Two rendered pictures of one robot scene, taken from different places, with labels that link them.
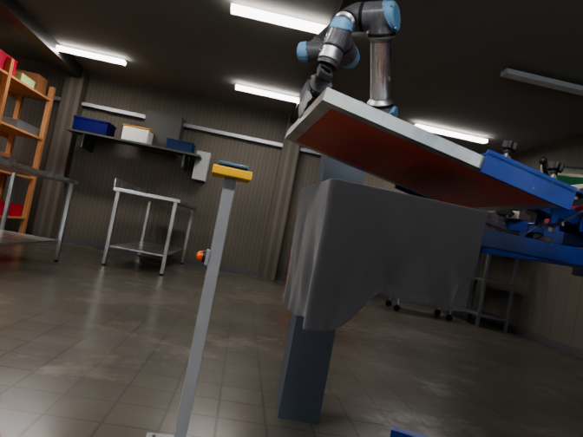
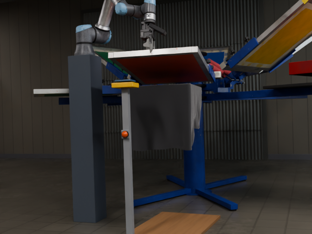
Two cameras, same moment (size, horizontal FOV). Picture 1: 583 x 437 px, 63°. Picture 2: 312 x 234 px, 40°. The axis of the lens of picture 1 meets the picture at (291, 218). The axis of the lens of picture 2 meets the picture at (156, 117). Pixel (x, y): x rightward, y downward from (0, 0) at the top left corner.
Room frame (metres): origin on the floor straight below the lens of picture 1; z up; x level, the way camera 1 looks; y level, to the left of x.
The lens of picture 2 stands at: (0.35, 2.48, 0.77)
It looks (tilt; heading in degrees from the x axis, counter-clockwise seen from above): 1 degrees down; 295
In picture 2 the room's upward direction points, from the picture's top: 2 degrees counter-clockwise
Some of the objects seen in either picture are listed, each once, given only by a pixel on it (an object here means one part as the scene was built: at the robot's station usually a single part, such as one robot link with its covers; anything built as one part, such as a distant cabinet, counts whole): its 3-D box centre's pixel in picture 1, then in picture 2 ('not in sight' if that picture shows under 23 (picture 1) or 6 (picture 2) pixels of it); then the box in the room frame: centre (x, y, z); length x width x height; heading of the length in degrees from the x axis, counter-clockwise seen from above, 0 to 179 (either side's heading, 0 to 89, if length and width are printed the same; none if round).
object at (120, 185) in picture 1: (155, 227); not in sight; (6.98, 1.94, 0.55); 2.13 x 0.84 x 1.10; 5
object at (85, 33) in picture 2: not in sight; (84, 34); (2.14, -0.19, 1.37); 0.13 x 0.12 x 0.14; 64
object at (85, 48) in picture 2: not in sight; (84, 49); (2.14, -0.18, 1.25); 0.15 x 0.15 x 0.10
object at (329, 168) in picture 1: (320, 280); (87, 138); (2.14, -0.18, 0.60); 0.18 x 0.18 x 1.20; 5
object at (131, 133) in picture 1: (137, 135); not in sight; (7.79, 2.76, 1.97); 0.46 x 0.38 x 0.25; 95
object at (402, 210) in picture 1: (400, 267); (194, 116); (1.36, -0.33, 0.74); 0.46 x 0.04 x 0.42; 100
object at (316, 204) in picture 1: (305, 250); (157, 118); (1.52, -0.06, 0.74); 0.45 x 0.03 x 0.43; 10
